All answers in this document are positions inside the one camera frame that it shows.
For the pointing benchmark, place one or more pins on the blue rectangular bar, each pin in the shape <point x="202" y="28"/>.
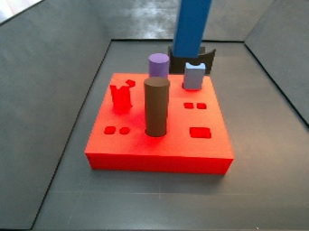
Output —
<point x="190" y="24"/>

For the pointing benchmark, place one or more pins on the red peg board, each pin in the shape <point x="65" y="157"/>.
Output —
<point x="195" y="146"/>

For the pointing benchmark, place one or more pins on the black curved fixture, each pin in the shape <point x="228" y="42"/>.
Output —
<point x="178" y="63"/>

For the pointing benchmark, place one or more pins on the dark brown cylinder peg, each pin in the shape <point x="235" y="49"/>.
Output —
<point x="155" y="105"/>

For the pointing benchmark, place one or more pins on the red irregular peg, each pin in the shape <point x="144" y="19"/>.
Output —
<point x="120" y="96"/>

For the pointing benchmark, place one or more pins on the light blue notched peg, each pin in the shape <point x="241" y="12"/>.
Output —
<point x="192" y="78"/>

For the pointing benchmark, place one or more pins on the purple cylinder peg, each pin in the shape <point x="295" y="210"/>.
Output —
<point x="158" y="65"/>

